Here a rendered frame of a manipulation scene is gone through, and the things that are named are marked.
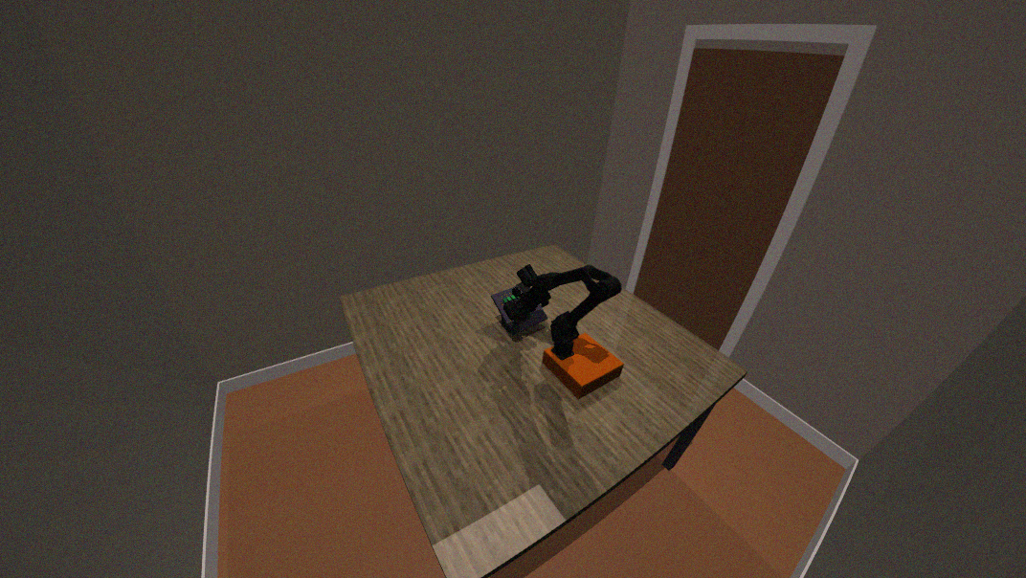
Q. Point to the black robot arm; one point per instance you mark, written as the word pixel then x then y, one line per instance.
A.
pixel 563 329

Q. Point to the dark grey switch panel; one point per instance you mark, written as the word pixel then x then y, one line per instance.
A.
pixel 521 323

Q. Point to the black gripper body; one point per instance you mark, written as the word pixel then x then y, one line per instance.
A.
pixel 514 311

